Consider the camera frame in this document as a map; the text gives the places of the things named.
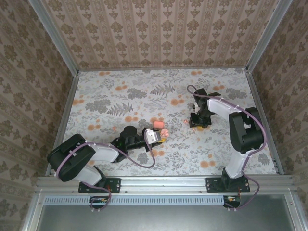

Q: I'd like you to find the aluminium side rail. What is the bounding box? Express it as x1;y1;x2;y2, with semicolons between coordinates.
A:
45;72;80;178
245;69;284;176

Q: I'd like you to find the aluminium mounting rail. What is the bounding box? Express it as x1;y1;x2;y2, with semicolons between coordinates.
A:
36;176;295;194

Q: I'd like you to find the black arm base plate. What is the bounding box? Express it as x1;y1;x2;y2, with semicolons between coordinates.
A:
206;177;251;193
78;177;121;193

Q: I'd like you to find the aluminium corner post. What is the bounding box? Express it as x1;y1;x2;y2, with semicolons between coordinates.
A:
245;0;295;73
28;0;80;75

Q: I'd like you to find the black connector box with wires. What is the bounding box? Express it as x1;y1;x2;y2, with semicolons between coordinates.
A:
223;195;242;208
89;196;110;209

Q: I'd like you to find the grey slotted cable duct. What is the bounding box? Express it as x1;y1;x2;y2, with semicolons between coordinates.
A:
44;195;226;205

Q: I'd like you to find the floral patterned tablecloth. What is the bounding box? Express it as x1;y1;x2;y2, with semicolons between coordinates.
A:
51;68;282;177

